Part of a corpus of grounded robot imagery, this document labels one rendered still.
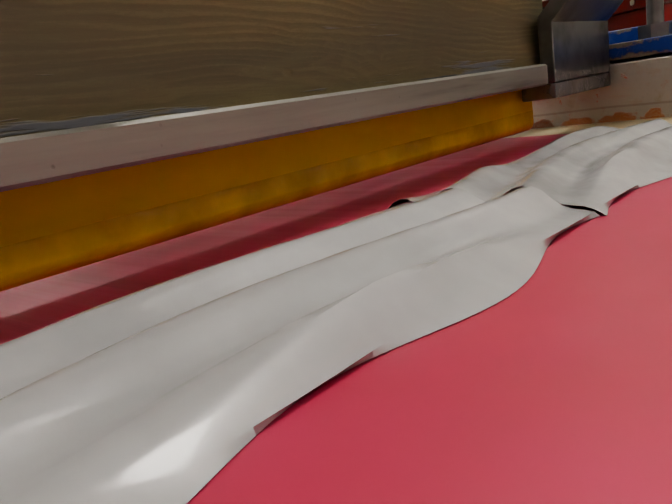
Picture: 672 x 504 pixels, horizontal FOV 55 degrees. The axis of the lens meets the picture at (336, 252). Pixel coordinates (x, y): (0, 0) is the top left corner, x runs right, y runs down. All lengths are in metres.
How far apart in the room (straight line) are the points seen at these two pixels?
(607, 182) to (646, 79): 0.24
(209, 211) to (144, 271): 0.03
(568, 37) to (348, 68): 0.17
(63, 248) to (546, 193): 0.13
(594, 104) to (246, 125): 0.30
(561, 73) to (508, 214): 0.21
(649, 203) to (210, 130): 0.12
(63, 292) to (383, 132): 0.14
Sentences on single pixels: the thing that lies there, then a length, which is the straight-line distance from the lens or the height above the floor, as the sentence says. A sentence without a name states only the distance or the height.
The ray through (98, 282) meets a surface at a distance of 0.18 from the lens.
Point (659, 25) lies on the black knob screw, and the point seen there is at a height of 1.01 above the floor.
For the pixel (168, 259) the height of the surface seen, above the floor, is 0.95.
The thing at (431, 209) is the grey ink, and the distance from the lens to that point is 0.17.
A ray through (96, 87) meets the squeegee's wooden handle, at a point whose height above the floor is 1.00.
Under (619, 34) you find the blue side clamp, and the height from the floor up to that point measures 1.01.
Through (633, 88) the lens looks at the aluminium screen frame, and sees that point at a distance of 0.43.
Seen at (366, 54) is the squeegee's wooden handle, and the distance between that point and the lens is 0.24.
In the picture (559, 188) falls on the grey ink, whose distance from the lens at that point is 0.19.
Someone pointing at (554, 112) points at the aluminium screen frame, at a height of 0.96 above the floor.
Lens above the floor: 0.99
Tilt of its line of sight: 13 degrees down
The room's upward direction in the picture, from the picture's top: 9 degrees counter-clockwise
